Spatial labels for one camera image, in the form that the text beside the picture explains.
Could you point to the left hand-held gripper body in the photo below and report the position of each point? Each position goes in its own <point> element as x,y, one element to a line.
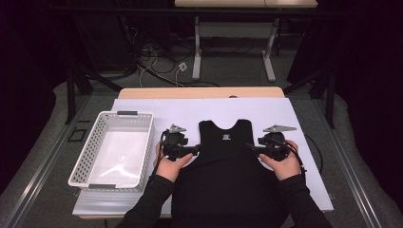
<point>174,144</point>

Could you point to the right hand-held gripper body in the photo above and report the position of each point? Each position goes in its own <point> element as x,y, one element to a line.
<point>274,145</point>

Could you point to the black tank top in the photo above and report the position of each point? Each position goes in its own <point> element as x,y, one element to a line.
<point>226,177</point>

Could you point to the white perforated plastic basket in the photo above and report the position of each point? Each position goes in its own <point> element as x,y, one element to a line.
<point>95,139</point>

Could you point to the person's right hand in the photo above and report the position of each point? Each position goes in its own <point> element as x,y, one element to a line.
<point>285,167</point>

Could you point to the person's left hand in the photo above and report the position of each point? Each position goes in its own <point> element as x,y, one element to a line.
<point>171,169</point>

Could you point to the white table mat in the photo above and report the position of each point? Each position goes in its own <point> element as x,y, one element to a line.
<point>269,107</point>

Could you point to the black metal stand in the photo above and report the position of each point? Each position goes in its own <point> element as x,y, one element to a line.
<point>70,95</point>
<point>331,101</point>

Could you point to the dark curtain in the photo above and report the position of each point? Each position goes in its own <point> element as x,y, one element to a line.
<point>19,95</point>
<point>374,95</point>

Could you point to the beige desk with white legs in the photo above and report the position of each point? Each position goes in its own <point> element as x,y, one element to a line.
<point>221,3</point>

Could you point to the aluminium floor rail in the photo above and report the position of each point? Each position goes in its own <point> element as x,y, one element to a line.
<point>36,179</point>
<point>352,177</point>

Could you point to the black floor socket frame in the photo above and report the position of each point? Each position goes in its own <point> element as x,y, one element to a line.
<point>77,140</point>

